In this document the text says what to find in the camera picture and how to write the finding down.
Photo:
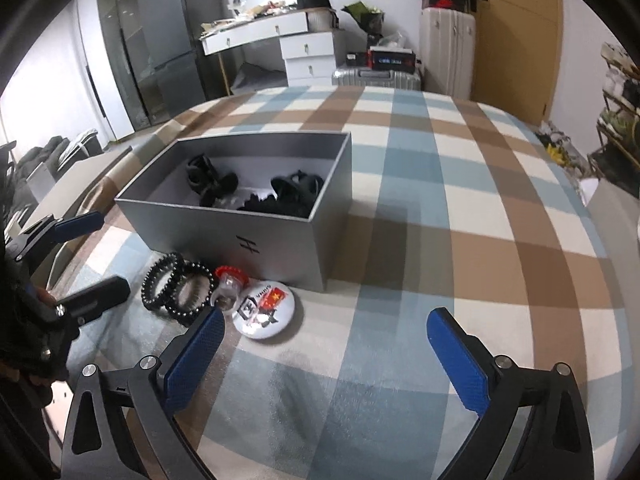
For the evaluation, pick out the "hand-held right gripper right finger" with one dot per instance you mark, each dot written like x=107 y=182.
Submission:
x=457 y=360

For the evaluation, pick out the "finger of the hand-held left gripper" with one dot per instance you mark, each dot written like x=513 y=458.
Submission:
x=102 y=294
x=80 y=223

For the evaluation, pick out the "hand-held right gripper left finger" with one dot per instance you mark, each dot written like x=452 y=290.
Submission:
x=192 y=360

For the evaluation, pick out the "round white pin badge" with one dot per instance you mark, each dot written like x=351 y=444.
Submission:
x=272 y=312

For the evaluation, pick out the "black rounded claw hair clip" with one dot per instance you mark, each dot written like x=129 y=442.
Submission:
x=207 y=176

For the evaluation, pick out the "grey cardboard box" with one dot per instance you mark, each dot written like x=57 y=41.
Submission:
x=280 y=250

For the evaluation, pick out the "black long curved hair clip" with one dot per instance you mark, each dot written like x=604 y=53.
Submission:
x=272 y=206

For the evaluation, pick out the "black toothed claw hair clip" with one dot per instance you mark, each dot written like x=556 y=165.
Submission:
x=296 y=185

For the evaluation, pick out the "person's left forearm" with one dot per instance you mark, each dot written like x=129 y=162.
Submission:
x=22 y=435

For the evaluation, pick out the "person's left hand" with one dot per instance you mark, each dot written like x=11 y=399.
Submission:
x=36 y=381

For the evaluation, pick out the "beige side table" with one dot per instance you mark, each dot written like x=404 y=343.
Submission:
x=85 y=175

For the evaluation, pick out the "white paper bag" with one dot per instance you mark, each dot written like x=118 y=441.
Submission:
x=41 y=180

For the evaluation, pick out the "grey sofa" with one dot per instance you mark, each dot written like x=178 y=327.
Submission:
x=45 y=152

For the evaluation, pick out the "plaid blanket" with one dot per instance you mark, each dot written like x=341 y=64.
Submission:
x=475 y=260

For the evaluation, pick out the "glass door cabinet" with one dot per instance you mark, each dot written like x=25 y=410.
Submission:
x=120 y=50

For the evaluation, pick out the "dark grey refrigerator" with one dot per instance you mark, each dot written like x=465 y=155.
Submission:
x=170 y=35

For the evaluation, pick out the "yellow and black shoes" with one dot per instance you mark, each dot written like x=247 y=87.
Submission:
x=560 y=147

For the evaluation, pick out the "desk clutter pile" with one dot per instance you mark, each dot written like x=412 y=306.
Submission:
x=240 y=17

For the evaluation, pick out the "white desk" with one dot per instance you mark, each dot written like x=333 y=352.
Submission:
x=255 y=30

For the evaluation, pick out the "white drawer unit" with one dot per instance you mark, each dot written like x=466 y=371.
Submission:
x=310 y=55

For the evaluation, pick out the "shoe rack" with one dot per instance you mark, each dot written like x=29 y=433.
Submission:
x=617 y=120

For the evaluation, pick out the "silver suitcase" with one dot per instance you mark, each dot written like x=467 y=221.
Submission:
x=375 y=80

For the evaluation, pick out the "white ribbed suitcase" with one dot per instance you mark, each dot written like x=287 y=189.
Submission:
x=447 y=52

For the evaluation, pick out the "white cylindrical container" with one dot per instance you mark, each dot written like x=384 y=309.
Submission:
x=320 y=20

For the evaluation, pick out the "small black box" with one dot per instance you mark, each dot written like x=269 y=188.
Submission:
x=357 y=59

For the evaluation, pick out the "clear plastic bag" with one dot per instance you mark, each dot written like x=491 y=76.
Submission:
x=392 y=41

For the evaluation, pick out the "wooden door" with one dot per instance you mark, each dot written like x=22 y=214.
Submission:
x=520 y=35

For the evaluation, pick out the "dark wrapped flower bouquet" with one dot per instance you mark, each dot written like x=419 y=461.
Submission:
x=367 y=17

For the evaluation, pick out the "red and black shoe box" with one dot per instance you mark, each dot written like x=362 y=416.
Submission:
x=446 y=2

